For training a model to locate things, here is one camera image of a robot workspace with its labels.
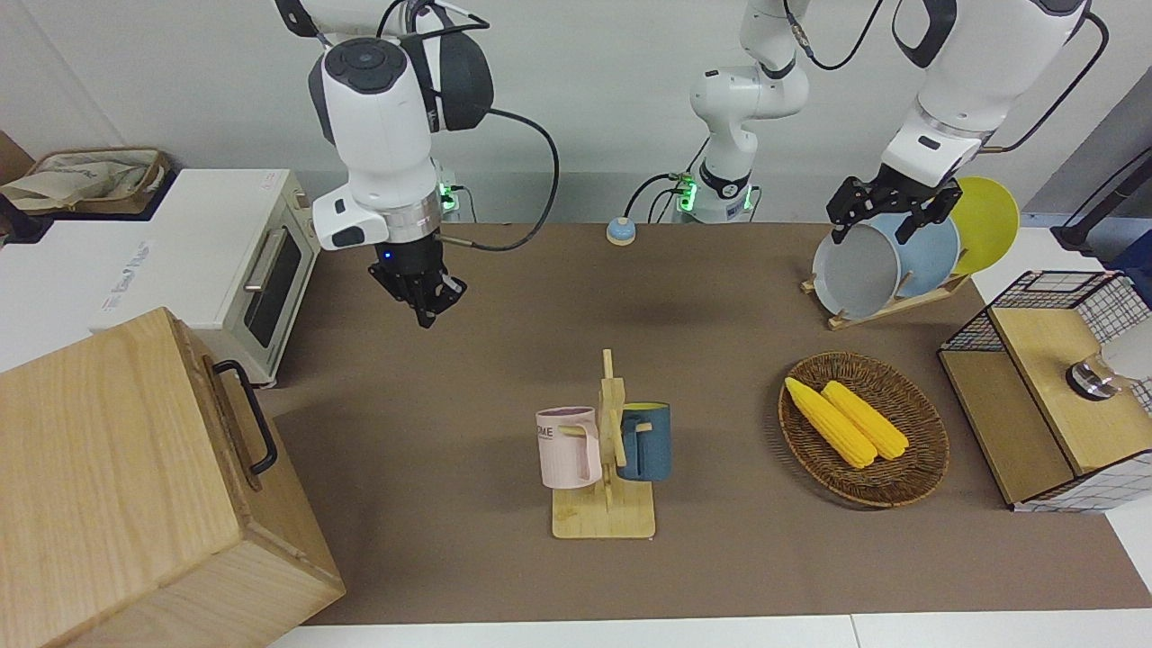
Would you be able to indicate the white toaster oven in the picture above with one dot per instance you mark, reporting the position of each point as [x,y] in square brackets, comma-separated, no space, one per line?
[180,261]

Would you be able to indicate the blue mug yellow inside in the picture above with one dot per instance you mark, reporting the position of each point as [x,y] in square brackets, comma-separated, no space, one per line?
[650,445]

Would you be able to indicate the round brown wicker basket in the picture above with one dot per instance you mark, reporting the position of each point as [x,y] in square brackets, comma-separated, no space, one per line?
[909,477]

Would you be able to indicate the black stand pole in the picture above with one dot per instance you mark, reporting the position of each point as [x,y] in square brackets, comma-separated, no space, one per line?
[1102,207]

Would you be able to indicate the yellow corn cob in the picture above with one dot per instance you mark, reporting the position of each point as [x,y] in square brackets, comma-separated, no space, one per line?
[832,425]
[868,421]

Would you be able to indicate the pink mug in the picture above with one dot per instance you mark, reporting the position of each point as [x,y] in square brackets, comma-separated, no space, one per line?
[567,450]

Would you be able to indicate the wooden drawer cabinet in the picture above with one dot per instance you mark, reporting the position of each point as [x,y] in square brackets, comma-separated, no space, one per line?
[108,468]

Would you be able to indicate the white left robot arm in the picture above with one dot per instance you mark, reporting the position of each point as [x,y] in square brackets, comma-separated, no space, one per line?
[747,99]

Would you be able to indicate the wooden dish rack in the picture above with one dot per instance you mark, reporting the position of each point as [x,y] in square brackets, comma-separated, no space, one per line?
[900,306]

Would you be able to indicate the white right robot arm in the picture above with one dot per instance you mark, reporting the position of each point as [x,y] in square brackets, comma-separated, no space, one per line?
[378,117]

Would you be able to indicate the grey plate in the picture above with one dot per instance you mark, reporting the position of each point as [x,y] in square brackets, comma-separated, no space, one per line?
[855,274]

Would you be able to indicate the yellow plate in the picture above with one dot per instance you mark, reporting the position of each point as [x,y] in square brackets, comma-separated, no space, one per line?
[990,225]

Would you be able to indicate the wooden mug tree stand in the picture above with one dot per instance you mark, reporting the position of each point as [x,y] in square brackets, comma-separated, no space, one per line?
[603,517]

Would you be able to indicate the blue dome bell wooden base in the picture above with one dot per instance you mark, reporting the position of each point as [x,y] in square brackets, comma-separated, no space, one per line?
[621,232]

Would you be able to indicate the white cylinder bottle glass base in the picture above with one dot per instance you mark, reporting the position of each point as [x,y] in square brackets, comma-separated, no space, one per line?
[1116,364]

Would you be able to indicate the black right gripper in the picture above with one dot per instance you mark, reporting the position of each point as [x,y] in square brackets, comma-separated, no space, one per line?
[414,270]

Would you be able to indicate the light blue plate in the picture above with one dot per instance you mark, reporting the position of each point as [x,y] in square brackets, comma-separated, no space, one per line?
[931,256]

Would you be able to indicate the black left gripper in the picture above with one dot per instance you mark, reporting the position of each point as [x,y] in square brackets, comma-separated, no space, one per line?
[886,191]

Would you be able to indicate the brown rimmed basket with cloth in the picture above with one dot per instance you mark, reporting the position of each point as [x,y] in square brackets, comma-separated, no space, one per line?
[85,180]

